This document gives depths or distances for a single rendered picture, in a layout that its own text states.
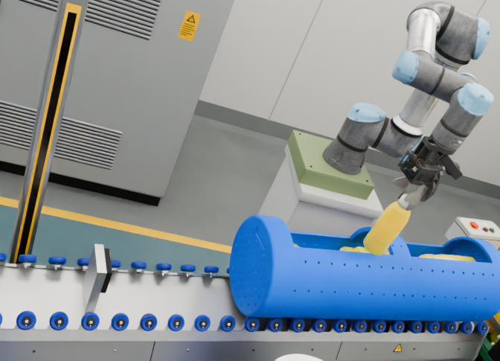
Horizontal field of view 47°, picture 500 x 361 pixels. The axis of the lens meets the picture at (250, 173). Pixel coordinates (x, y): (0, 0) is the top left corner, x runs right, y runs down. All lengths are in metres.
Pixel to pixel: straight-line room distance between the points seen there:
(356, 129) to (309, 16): 2.41
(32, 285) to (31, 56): 1.64
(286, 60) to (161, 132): 1.56
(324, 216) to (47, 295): 0.96
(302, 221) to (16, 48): 1.69
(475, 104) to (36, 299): 1.17
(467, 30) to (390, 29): 2.70
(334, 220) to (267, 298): 0.61
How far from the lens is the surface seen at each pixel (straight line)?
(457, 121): 1.42
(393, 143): 2.00
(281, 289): 1.55
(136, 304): 1.65
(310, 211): 2.02
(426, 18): 1.75
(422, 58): 1.50
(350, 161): 2.03
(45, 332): 1.54
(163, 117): 3.12
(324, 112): 4.69
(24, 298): 1.60
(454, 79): 1.50
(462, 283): 1.93
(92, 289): 1.52
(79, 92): 3.10
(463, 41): 1.85
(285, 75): 4.48
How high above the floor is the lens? 2.13
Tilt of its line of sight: 31 degrees down
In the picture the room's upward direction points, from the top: 24 degrees clockwise
